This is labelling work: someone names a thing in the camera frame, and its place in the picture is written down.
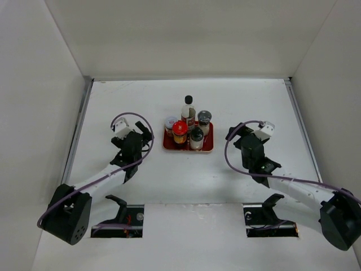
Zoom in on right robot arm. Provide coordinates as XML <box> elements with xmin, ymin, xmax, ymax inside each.
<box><xmin>226</xmin><ymin>120</ymin><xmax>360</xmax><ymax>251</ymax></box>

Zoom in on red lid sauce jar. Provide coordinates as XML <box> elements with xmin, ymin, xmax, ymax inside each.
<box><xmin>172</xmin><ymin>120</ymin><xmax>188</xmax><ymax>149</ymax></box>

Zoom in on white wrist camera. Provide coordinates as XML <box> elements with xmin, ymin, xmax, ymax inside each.
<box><xmin>111</xmin><ymin>117</ymin><xmax>133</xmax><ymax>139</ymax></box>
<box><xmin>252</xmin><ymin>121</ymin><xmax>275</xmax><ymax>141</ymax></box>

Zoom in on soy sauce bottle black cap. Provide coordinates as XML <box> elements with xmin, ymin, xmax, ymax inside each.
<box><xmin>181</xmin><ymin>95</ymin><xmax>196</xmax><ymax>134</ymax></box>

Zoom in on aluminium frame rail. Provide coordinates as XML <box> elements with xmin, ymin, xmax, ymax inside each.
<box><xmin>284</xmin><ymin>77</ymin><xmax>323</xmax><ymax>182</ymax></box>
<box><xmin>55</xmin><ymin>76</ymin><xmax>94</xmax><ymax>189</ymax></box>

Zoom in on red rectangular tray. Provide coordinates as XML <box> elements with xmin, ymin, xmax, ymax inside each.
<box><xmin>162</xmin><ymin>123</ymin><xmax>214</xmax><ymax>153</ymax></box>

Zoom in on clear top salt grinder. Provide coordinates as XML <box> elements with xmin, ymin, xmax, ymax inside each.
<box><xmin>197</xmin><ymin>110</ymin><xmax>212</xmax><ymax>136</ymax></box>

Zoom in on right aluminium frame rail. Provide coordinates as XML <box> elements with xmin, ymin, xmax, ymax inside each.
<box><xmin>284</xmin><ymin>77</ymin><xmax>323</xmax><ymax>182</ymax></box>

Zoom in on left aluminium frame rail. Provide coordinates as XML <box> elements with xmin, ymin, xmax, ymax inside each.
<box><xmin>55</xmin><ymin>76</ymin><xmax>94</xmax><ymax>189</ymax></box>

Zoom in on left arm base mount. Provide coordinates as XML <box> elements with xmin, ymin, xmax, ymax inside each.
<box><xmin>90</xmin><ymin>195</ymin><xmax>145</xmax><ymax>238</ymax></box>

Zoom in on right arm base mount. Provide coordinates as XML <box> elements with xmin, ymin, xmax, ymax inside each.
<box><xmin>243</xmin><ymin>194</ymin><xmax>298</xmax><ymax>238</ymax></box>

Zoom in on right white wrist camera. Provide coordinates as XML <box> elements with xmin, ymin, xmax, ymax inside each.
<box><xmin>252</xmin><ymin>121</ymin><xmax>275</xmax><ymax>141</ymax></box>

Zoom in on small white lid jar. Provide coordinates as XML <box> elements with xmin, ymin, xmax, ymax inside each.
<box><xmin>164</xmin><ymin>116</ymin><xmax>178</xmax><ymax>137</ymax></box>

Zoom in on black top sugar shaker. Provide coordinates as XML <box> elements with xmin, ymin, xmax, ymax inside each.
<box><xmin>190</xmin><ymin>126</ymin><xmax>204</xmax><ymax>150</ymax></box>

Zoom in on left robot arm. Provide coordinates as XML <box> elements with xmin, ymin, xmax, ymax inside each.
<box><xmin>37</xmin><ymin>119</ymin><xmax>154</xmax><ymax>245</ymax></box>

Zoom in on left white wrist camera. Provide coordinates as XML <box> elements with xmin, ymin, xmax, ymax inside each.
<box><xmin>111</xmin><ymin>117</ymin><xmax>133</xmax><ymax>139</ymax></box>

